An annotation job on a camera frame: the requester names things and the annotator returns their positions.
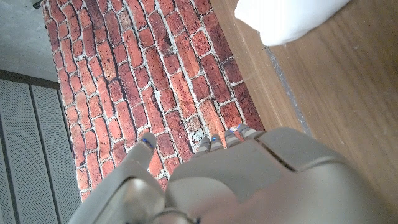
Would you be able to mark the printed brick backdrop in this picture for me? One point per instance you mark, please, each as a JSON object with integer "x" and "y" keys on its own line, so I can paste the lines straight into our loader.
{"x": 140, "y": 62}

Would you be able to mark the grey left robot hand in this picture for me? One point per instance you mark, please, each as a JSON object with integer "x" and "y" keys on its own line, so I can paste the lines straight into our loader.
{"x": 264, "y": 180}

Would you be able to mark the crumpled white tissue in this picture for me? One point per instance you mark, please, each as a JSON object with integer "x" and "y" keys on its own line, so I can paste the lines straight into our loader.
{"x": 286, "y": 21}

